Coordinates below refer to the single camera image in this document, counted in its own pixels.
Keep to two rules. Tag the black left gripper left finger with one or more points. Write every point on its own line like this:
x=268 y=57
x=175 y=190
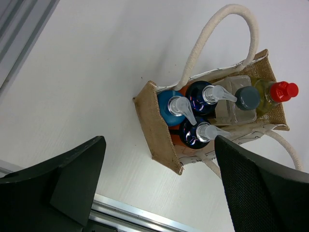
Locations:
x=55 y=195

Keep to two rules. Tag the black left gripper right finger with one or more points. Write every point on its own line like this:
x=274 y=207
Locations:
x=262 y=195

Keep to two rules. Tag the clear square bottle grey cap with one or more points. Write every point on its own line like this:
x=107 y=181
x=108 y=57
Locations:
x=242 y=111

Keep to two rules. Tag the yellow bottle red cap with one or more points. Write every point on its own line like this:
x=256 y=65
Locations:
x=273 y=93

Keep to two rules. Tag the dark blue pump bottle orange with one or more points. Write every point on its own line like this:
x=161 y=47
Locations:
x=204 y=96

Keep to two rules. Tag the light blue pump bottle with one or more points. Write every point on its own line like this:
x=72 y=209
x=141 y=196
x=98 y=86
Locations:
x=174 y=108

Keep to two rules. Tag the aluminium frame rail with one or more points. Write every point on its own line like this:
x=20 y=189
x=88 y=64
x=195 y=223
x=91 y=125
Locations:
x=21 y=23

